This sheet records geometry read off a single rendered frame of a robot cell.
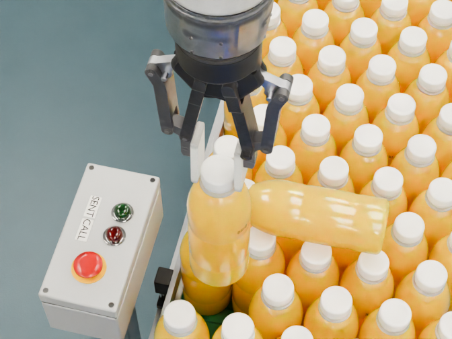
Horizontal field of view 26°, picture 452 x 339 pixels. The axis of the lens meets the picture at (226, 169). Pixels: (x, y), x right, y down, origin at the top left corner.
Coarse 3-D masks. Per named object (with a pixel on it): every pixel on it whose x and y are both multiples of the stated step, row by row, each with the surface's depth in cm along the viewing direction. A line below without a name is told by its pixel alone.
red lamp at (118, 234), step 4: (108, 228) 124; (112, 228) 123; (116, 228) 123; (108, 232) 123; (112, 232) 123; (116, 232) 123; (120, 232) 123; (108, 236) 123; (112, 236) 123; (116, 236) 123; (120, 236) 123; (108, 240) 123; (112, 240) 123; (116, 240) 123
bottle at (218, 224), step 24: (192, 192) 104; (240, 192) 103; (192, 216) 105; (216, 216) 103; (240, 216) 104; (192, 240) 109; (216, 240) 106; (240, 240) 108; (192, 264) 114; (216, 264) 110; (240, 264) 113
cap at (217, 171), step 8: (208, 160) 101; (216, 160) 101; (224, 160) 101; (232, 160) 101; (200, 168) 101; (208, 168) 101; (216, 168) 101; (224, 168) 101; (232, 168) 101; (200, 176) 101; (208, 176) 100; (216, 176) 100; (224, 176) 100; (232, 176) 100; (208, 184) 100; (216, 184) 100; (224, 184) 100; (232, 184) 100; (216, 192) 101; (224, 192) 101
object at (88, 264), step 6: (84, 252) 122; (90, 252) 122; (78, 258) 121; (84, 258) 121; (90, 258) 121; (96, 258) 121; (78, 264) 121; (84, 264) 121; (90, 264) 121; (96, 264) 121; (102, 264) 121; (78, 270) 120; (84, 270) 120; (90, 270) 120; (96, 270) 120; (84, 276) 120; (90, 276) 120
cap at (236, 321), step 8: (224, 320) 118; (232, 320) 118; (240, 320) 118; (248, 320) 118; (224, 328) 117; (232, 328) 117; (240, 328) 117; (248, 328) 117; (224, 336) 117; (232, 336) 116; (240, 336) 116; (248, 336) 116
